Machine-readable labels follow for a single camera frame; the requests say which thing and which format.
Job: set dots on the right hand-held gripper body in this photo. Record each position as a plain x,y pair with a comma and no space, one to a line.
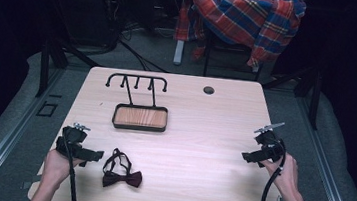
270,144

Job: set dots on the black metal stand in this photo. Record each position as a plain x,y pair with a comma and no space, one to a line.
314,98
45,66

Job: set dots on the aluminium floor rail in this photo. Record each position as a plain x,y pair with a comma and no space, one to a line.
8,133
327,166

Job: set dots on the black chair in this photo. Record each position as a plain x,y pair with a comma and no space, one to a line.
209,55

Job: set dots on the person's left hand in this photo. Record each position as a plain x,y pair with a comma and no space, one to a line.
57,165

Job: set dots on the red blue plaid shirt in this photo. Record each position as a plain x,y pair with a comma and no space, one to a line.
249,17

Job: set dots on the person's right hand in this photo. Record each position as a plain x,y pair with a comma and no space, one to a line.
284,174

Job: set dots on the white table leg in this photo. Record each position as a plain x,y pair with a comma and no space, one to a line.
178,52

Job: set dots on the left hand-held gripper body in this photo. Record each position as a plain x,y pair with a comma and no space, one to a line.
72,136

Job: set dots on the dark red bow tie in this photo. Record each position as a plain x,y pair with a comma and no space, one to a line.
124,177

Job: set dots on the black hook rack wooden tray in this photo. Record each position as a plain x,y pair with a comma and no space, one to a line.
140,117

